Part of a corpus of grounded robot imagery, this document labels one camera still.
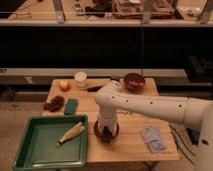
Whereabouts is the bunch of red grapes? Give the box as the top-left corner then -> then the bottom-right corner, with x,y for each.
43,95 -> 64,112

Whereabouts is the green sponge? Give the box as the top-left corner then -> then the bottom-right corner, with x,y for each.
64,99 -> 78,115

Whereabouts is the dark red bowl with food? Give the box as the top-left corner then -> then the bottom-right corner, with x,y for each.
124,73 -> 145,91

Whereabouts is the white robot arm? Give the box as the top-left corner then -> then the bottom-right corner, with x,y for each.
95,80 -> 213,171

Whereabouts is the small dark round container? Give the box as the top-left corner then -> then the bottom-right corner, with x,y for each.
110,77 -> 120,81

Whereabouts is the grey folded cloth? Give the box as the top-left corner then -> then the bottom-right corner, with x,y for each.
140,125 -> 166,154

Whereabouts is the green plastic tray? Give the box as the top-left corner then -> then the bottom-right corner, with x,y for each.
13,115 -> 88,171

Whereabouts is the white cup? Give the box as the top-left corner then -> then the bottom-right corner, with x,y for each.
74,72 -> 87,89

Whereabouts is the orange apple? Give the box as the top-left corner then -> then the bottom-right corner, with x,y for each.
59,80 -> 70,92

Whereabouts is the corn cob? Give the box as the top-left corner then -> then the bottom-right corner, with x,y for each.
59,122 -> 85,144

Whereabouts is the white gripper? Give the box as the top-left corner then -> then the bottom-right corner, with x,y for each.
97,114 -> 117,131

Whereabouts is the black handled knife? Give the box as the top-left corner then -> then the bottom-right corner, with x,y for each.
87,86 -> 103,92

